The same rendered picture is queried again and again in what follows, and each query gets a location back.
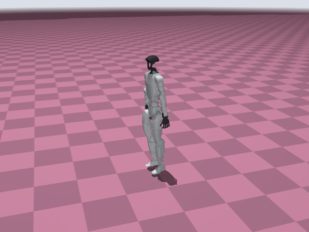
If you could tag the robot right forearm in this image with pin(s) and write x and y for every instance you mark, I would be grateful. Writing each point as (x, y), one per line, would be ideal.
(147, 101)

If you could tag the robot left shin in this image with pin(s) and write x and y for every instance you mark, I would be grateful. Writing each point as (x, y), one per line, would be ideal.
(160, 150)

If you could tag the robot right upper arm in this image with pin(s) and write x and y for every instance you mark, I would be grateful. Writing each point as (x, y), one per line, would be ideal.
(145, 90)

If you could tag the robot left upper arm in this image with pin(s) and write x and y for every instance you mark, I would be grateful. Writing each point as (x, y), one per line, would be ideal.
(160, 84)

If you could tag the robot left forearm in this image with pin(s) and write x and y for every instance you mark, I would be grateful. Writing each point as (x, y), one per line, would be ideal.
(163, 105)

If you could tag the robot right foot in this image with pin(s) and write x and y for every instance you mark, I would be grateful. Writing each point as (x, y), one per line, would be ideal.
(152, 163)

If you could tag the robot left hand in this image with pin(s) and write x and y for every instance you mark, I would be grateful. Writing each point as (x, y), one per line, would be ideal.
(165, 121)

